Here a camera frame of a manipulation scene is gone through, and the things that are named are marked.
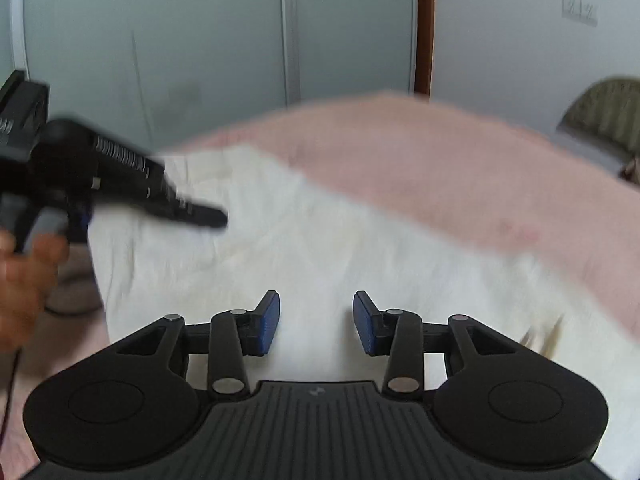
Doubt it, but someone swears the olive padded headboard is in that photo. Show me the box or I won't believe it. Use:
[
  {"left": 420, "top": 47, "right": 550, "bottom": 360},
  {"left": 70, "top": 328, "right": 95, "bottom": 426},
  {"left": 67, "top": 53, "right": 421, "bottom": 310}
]
[{"left": 559, "top": 77, "right": 640, "bottom": 158}]

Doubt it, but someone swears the person's left hand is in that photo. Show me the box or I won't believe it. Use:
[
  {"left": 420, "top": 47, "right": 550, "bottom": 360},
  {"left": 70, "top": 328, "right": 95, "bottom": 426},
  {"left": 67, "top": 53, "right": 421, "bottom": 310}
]
[{"left": 0, "top": 230, "right": 70, "bottom": 352}]

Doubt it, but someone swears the pink floral bed sheet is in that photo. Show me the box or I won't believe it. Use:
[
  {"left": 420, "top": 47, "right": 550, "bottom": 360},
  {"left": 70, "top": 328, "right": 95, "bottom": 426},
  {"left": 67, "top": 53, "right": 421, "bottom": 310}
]
[{"left": 1, "top": 94, "right": 639, "bottom": 479}]

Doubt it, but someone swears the white wardrobe door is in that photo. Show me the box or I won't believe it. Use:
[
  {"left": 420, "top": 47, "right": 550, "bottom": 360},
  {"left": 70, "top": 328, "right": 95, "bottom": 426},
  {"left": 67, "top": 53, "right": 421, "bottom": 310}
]
[{"left": 1, "top": 0, "right": 416, "bottom": 151}]

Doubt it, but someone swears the brown wooden door frame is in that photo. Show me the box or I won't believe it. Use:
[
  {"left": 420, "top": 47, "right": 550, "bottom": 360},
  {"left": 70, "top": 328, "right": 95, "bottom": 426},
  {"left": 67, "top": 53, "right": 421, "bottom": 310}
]
[{"left": 414, "top": 0, "right": 435, "bottom": 96}]

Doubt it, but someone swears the white pant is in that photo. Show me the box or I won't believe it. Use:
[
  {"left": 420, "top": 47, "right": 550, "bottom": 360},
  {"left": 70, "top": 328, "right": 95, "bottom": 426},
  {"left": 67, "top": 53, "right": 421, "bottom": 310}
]
[{"left": 86, "top": 144, "right": 640, "bottom": 480}]

